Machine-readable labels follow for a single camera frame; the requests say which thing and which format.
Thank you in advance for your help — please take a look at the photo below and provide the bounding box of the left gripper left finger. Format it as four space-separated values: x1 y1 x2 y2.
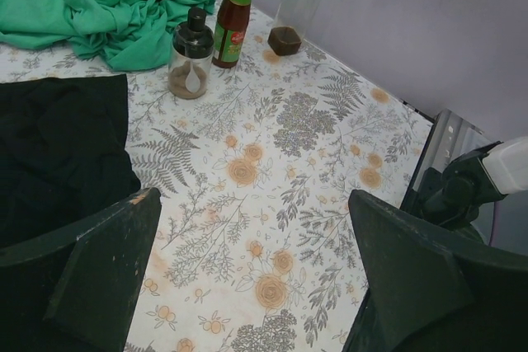
1 188 162 351

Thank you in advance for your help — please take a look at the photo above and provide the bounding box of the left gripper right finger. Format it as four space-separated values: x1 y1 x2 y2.
344 190 527 351

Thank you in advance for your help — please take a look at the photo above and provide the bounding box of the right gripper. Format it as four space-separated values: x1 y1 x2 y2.
416 142 502 228

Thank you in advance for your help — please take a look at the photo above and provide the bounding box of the tall gold spout bottle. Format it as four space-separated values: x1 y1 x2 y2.
267 0 321 56

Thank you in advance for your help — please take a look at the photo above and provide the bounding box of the black cloth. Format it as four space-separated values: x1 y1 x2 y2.
1 74 141 246

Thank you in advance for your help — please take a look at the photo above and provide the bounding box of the black cap spice jar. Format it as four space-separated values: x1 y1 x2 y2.
168 7 214 100

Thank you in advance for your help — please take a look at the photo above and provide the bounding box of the green cloth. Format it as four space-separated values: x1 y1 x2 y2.
1 0 215 72

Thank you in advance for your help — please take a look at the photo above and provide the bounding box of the rear yellow cap sauce bottle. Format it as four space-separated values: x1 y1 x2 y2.
213 0 252 68

